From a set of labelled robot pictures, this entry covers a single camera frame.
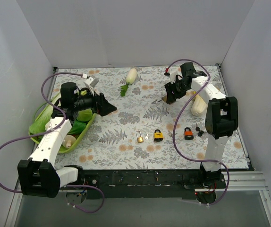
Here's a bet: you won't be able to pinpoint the orange padlock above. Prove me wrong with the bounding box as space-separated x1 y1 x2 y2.
184 127 194 140

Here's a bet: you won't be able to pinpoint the black keys of orange padlock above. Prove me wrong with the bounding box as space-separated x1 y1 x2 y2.
195 126 208 137

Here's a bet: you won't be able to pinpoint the yellow padlock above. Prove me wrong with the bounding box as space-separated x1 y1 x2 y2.
153 129 164 142

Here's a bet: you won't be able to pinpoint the small brass padlock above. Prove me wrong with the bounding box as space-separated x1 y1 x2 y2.
135 130 144 143

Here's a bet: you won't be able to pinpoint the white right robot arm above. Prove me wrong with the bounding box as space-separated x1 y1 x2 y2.
164 59 238 188

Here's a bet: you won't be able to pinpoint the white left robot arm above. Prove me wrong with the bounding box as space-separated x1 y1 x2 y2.
17 82 117 198

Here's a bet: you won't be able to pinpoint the round green cabbage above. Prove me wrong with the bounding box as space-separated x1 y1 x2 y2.
77 109 93 122

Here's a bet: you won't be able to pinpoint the yellow napa cabbage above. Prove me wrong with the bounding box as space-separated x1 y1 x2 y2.
191 95 207 117

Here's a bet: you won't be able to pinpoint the green bok choy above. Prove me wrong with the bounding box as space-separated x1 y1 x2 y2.
68 120 87 136

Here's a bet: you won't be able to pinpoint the toy mushroom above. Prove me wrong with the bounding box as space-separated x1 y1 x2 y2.
62 135 76 148

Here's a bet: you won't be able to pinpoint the white radish with leaves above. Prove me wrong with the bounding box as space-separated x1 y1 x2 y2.
120 68 137 97

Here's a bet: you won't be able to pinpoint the green napa cabbage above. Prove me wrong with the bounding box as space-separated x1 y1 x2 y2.
28 105 53 134

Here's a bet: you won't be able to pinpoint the green plastic basket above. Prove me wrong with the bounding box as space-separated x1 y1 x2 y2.
37 103 96 154

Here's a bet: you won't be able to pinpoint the floral table mat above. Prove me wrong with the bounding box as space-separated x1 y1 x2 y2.
33 65 249 170

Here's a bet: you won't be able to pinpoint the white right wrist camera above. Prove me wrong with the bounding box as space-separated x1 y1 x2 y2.
164 68 181 83

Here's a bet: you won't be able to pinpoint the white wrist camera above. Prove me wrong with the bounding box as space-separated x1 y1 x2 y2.
164 68 181 83
82 73 99 95

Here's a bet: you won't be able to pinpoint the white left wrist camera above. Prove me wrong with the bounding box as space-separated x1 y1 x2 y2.
82 73 99 95

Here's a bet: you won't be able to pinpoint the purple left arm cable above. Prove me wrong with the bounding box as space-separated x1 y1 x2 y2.
0 72 105 214

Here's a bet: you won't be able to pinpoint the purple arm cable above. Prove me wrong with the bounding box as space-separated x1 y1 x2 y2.
165 58 230 206
0 72 105 214

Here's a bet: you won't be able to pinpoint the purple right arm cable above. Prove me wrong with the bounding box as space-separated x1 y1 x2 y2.
165 58 230 206

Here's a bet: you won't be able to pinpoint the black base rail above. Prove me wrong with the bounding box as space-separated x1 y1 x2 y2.
81 169 227 200

